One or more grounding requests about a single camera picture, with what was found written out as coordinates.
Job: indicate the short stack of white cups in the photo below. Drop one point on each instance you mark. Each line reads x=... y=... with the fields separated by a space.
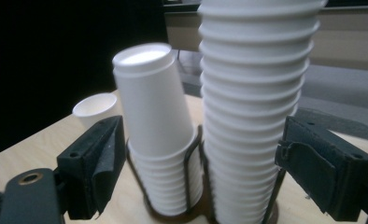
x=154 y=109

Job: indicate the white paper cup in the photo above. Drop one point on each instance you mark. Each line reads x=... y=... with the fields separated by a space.
x=93 y=109

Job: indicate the black curtain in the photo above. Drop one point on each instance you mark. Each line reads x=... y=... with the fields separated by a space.
x=48 y=46

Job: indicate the tall stack of white cups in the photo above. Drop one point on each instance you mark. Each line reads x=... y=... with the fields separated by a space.
x=253 y=93

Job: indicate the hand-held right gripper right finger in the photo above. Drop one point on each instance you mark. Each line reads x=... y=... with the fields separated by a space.
x=331 y=174

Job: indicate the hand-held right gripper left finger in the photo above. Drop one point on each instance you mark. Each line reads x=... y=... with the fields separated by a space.
x=85 y=168

